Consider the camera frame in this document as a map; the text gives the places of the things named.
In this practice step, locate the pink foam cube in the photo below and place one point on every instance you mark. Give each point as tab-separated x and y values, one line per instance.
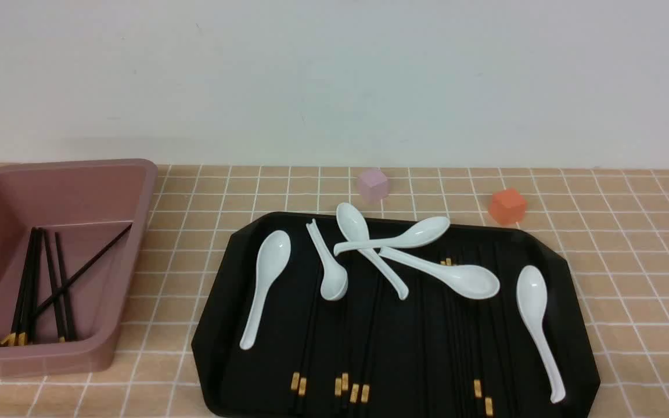
373	185

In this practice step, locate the white ceramic spoon upside down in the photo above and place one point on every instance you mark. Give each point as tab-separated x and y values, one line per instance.
335	277

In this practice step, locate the white ceramic spoon far left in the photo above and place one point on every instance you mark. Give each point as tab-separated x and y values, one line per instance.
272	258

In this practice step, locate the white ceramic spoon top right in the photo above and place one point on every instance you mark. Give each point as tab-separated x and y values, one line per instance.
418	235

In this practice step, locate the black plastic tray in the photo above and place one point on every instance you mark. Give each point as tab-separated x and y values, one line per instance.
412	372

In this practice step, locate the black chopstick reversed gold tip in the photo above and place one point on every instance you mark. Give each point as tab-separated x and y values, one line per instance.
461	375

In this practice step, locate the white ceramic spoon centre right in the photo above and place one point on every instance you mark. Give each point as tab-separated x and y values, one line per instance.
471	281

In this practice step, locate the orange foam cube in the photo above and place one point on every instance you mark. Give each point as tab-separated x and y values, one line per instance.
508	207

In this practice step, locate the black chopstick in bin diagonal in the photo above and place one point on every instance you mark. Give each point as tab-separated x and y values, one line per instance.
73	279

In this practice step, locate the white ceramic spoon far right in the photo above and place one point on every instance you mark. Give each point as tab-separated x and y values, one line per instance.
532	298

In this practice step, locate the pink plastic bin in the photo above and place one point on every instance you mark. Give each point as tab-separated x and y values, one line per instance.
88	203

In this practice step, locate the black chopstick in bin leftmost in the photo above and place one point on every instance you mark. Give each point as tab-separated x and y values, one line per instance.
10	339

